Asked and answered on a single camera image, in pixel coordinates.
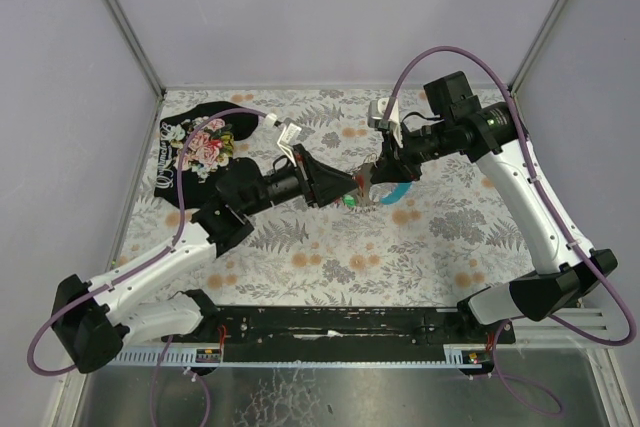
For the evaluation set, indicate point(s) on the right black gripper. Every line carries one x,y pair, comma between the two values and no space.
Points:
397,155

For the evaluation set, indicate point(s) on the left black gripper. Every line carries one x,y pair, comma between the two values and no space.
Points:
306,175

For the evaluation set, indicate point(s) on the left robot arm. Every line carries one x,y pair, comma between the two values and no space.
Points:
95,319

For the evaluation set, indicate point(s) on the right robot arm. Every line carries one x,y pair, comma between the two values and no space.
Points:
566,264

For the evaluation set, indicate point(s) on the black floral cloth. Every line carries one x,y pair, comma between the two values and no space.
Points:
198,147

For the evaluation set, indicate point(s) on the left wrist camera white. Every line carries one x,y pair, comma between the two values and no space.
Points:
288,134

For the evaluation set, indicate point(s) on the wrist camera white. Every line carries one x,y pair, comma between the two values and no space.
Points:
288,134
383,116

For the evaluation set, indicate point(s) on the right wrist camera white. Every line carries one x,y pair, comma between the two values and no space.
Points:
383,116

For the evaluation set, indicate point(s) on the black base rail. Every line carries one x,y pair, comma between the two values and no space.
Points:
338,328

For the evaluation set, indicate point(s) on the white cable duct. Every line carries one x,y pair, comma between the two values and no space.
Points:
261,356

